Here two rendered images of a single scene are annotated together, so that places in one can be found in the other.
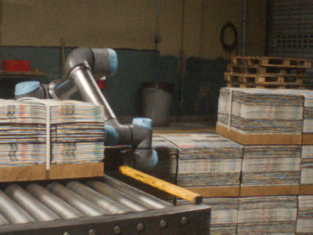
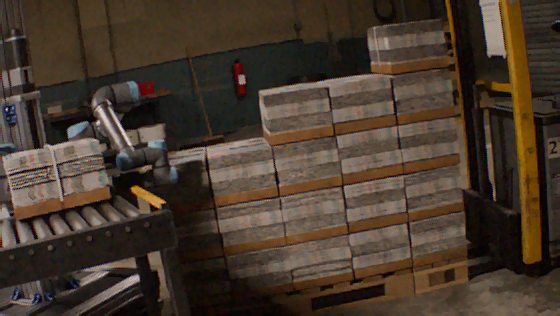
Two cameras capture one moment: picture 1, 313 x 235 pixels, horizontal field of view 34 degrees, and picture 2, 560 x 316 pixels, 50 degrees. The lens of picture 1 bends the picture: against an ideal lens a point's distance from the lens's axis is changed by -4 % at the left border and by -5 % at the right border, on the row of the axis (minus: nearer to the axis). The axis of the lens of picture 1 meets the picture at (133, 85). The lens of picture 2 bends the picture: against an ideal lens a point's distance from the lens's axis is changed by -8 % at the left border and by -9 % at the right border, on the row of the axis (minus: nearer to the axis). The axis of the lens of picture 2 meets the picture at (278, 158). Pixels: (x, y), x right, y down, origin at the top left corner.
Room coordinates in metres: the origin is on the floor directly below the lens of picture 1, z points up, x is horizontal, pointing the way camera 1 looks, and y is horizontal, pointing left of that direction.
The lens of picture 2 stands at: (-0.64, -0.78, 1.26)
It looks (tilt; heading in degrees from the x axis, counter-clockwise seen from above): 10 degrees down; 6
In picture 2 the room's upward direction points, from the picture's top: 9 degrees counter-clockwise
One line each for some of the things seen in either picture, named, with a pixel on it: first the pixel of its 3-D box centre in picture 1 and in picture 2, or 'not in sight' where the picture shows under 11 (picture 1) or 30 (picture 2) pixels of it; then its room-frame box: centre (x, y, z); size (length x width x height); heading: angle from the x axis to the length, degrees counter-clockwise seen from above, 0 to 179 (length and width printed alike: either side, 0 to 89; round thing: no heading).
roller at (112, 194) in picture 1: (111, 196); (111, 214); (1.51, 0.05, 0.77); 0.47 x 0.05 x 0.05; 30
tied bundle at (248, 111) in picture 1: (258, 114); (293, 112); (2.42, -0.59, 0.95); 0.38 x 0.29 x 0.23; 10
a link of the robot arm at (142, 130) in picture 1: (138, 133); (155, 154); (1.95, -0.03, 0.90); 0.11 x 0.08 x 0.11; 128
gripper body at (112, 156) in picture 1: (103, 160); (127, 183); (1.89, 0.10, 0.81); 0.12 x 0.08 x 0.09; 120
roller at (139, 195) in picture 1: (130, 194); (128, 210); (1.54, -0.01, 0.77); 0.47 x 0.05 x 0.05; 30
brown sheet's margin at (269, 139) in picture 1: (256, 133); (296, 130); (2.42, -0.58, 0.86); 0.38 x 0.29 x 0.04; 10
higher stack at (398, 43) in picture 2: not in sight; (419, 154); (2.52, -1.16, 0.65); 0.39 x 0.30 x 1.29; 10
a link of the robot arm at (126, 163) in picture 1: (123, 161); (145, 181); (1.92, 0.03, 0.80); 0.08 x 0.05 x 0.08; 30
